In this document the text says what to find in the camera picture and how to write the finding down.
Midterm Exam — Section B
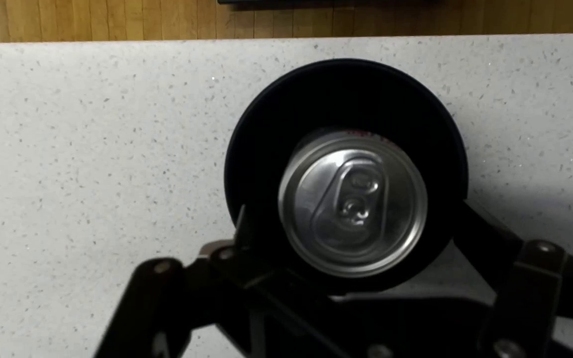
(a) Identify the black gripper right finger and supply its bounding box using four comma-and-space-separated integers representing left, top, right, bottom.
453, 204, 523, 291

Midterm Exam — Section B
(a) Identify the silver soda can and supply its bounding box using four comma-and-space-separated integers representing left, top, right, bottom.
278, 132, 429, 279

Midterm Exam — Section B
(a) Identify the black bowl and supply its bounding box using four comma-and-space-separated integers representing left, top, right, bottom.
225, 58, 467, 295

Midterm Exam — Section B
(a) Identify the black floor base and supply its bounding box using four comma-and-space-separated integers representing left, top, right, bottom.
215, 0, 449, 9

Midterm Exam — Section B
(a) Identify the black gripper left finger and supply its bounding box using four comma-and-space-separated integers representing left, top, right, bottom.
199, 208, 252, 261

